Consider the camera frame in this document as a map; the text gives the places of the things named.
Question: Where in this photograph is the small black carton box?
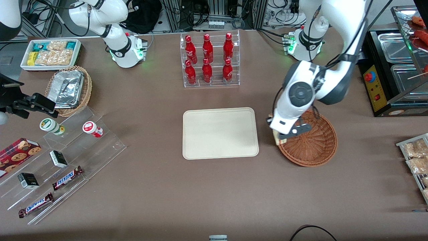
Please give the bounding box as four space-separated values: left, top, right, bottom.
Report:
49 150 69 168
17 173 40 189

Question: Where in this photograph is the black food warmer cabinet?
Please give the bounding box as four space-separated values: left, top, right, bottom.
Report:
358 5 428 117

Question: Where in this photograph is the red cola bottle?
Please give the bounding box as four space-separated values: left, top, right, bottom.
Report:
185 60 197 85
222 58 234 84
185 35 198 64
201 58 213 84
223 32 234 61
202 33 214 63

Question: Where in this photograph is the red tartan cookie box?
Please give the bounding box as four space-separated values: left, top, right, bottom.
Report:
0 138 41 178

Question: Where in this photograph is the aluminium equipment frame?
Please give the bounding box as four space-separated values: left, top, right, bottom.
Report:
160 0 269 32

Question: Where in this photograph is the steel food pan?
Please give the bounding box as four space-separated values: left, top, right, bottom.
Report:
390 63 428 98
377 32 416 64

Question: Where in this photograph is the light wicker basket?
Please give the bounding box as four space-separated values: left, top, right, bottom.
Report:
45 65 93 117

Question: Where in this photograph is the clear acrylic bottle rack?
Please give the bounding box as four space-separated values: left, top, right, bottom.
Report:
180 30 240 88

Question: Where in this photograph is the white plastic snack bin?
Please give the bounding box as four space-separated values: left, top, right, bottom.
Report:
20 39 83 72

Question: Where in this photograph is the brown wicker basket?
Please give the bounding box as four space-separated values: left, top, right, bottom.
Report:
277 110 338 167

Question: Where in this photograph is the green sunflower label jar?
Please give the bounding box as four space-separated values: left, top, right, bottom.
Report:
39 118 66 136

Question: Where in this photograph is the beige plastic tray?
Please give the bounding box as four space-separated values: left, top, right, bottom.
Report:
182 107 259 160

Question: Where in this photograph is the tray of packaged snacks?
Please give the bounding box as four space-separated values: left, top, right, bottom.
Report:
396 133 428 205

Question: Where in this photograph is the clear acrylic stepped shelf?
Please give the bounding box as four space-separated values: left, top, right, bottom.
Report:
0 105 127 225

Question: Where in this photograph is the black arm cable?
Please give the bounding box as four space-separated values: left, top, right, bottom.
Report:
306 0 396 67

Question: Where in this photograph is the red label white jar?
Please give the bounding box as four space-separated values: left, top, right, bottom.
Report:
83 121 104 138

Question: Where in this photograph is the silver foil wrapped pack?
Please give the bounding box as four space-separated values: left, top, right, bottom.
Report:
47 70 84 109

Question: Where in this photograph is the clear cracker bag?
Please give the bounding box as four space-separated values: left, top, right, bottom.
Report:
47 41 68 52
35 50 75 66

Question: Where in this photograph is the Snickers chocolate bar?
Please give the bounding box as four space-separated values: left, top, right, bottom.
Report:
18 192 54 219
52 166 84 191

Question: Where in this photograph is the black bag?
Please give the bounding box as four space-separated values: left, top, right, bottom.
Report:
121 0 163 34

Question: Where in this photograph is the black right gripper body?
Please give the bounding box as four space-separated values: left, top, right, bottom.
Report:
0 73 26 108

